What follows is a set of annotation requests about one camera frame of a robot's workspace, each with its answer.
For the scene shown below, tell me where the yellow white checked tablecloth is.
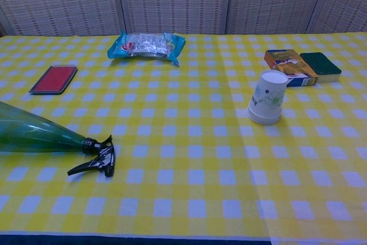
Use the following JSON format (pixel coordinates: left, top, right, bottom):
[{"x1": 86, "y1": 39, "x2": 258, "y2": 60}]
[{"x1": 0, "y1": 33, "x2": 367, "y2": 242}]

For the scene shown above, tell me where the blue silver snack bag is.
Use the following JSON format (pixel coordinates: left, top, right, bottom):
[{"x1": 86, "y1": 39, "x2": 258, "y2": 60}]
[{"x1": 107, "y1": 30, "x2": 186, "y2": 67}]

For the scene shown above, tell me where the orange cardboard box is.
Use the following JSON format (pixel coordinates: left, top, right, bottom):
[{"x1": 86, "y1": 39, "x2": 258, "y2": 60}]
[{"x1": 264, "y1": 49, "x2": 319, "y2": 88}]

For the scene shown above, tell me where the red ink stamp pad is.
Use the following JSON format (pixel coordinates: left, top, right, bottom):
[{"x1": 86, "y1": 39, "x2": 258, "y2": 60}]
[{"x1": 29, "y1": 65, "x2": 79, "y2": 95}]

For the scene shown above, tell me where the green yellow scrub sponge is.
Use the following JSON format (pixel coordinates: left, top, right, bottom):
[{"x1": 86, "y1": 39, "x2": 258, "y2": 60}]
[{"x1": 299, "y1": 52, "x2": 343, "y2": 84}]

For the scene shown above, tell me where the green spray bottle black trigger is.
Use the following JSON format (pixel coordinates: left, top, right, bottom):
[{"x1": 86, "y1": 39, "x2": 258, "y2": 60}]
[{"x1": 0, "y1": 100, "x2": 116, "y2": 178}]

